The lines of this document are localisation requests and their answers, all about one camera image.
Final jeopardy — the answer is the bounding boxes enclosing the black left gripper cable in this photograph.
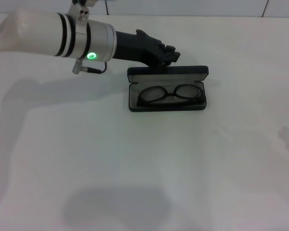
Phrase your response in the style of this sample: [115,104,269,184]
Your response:
[74,60,108,76]

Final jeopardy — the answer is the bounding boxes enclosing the black glasses case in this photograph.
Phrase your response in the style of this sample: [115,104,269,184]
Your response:
[127,65,210,113]

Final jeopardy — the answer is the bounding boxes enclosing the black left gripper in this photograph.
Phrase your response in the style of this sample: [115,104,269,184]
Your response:
[113,29,182,73]

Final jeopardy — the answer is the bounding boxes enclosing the black glasses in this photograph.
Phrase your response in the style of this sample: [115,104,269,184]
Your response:
[136,83,206,108]

